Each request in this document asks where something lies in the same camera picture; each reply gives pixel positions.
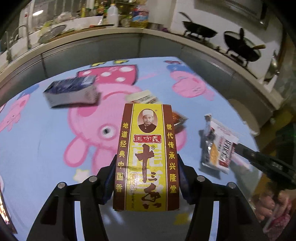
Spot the yellow black snack packet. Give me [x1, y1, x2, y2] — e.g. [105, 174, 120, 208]
[202, 114, 239, 174]

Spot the yellow brown spice box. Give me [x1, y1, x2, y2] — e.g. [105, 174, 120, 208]
[113, 103, 180, 211]

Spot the white green snack wrapper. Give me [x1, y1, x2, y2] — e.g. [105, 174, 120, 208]
[125, 90, 161, 104]

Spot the red patterned sleeve forearm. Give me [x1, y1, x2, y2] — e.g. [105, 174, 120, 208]
[265, 201, 292, 240]

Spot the white round trash bin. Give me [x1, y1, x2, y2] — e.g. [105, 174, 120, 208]
[228, 99, 260, 137]

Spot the person's right hand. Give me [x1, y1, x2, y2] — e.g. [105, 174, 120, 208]
[254, 190, 290, 222]

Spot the Peppa Pig blue tablecloth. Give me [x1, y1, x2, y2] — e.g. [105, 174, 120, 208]
[1, 57, 261, 240]

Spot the steel wok lid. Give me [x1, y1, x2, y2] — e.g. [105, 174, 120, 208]
[263, 51, 280, 83]

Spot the gas stove top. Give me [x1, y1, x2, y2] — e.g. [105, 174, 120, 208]
[183, 30, 266, 79]

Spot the navy white milk carton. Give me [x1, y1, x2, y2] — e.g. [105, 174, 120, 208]
[43, 75, 99, 108]

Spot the black wok with lid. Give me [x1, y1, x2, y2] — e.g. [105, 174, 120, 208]
[224, 28, 266, 62]

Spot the range hood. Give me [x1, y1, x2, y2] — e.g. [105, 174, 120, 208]
[204, 1, 270, 27]

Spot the black frying pan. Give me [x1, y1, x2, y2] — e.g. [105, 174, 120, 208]
[179, 11, 217, 39]

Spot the chrome sink faucet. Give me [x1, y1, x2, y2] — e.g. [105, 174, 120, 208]
[6, 25, 32, 63]

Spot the round glass pot lid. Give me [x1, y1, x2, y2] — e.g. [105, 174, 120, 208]
[38, 25, 67, 44]

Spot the cooking oil bottle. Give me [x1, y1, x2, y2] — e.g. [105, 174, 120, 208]
[130, 0, 149, 29]

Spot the white plastic jug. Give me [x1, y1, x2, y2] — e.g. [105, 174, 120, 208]
[106, 4, 119, 28]

